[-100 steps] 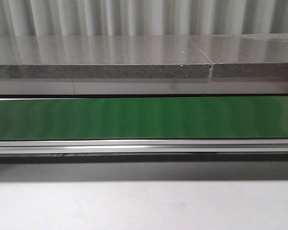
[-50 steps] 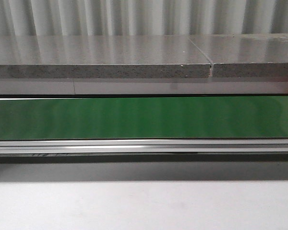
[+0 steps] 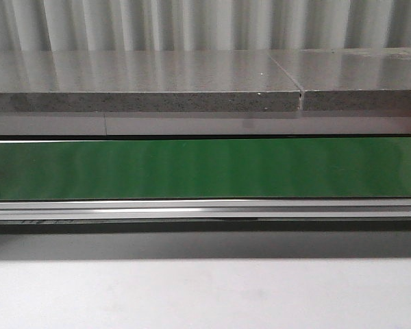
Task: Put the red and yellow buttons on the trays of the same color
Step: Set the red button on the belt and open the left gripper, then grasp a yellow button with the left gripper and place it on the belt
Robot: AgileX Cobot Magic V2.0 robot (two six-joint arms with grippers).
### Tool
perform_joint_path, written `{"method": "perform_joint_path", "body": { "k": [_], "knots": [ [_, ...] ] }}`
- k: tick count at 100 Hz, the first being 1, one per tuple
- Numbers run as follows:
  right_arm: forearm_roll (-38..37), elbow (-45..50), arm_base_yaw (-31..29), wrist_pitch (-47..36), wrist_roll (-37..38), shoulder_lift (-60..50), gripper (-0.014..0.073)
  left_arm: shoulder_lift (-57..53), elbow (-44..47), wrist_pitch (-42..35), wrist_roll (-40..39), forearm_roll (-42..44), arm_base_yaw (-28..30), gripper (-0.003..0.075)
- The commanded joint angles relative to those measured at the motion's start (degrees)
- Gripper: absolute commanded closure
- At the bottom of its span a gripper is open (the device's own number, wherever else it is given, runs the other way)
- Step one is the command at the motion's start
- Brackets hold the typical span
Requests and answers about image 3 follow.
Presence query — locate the green conveyor belt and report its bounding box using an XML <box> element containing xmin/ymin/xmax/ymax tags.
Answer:
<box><xmin>0</xmin><ymin>137</ymin><xmax>411</xmax><ymax>201</ymax></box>

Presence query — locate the grey stone slab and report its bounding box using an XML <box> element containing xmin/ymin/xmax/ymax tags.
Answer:
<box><xmin>269</xmin><ymin>49</ymin><xmax>411</xmax><ymax>116</ymax></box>
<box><xmin>0</xmin><ymin>51</ymin><xmax>300</xmax><ymax>113</ymax></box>

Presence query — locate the aluminium conveyor frame rail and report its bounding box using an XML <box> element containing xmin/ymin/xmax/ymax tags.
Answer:
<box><xmin>0</xmin><ymin>197</ymin><xmax>411</xmax><ymax>223</ymax></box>

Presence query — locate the grey stone slab left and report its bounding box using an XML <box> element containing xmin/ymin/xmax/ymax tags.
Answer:
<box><xmin>0</xmin><ymin>51</ymin><xmax>300</xmax><ymax>113</ymax></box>

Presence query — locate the white pleated curtain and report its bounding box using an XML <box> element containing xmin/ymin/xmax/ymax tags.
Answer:
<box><xmin>0</xmin><ymin>1</ymin><xmax>411</xmax><ymax>51</ymax></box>

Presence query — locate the grey stone slab right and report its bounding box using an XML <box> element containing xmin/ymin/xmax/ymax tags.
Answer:
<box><xmin>269</xmin><ymin>49</ymin><xmax>411</xmax><ymax>116</ymax></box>

